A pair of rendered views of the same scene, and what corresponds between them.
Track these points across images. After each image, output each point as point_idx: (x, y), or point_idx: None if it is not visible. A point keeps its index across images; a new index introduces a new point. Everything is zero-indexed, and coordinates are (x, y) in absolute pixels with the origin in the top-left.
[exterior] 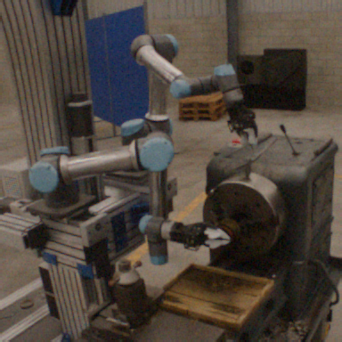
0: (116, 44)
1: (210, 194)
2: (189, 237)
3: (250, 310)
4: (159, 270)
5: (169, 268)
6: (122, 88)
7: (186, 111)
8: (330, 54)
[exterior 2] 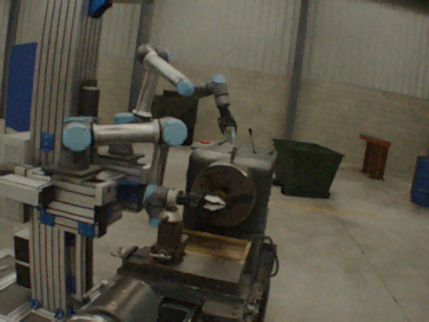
0: None
1: (201, 173)
2: (194, 200)
3: (245, 258)
4: (95, 258)
5: (104, 257)
6: None
7: None
8: None
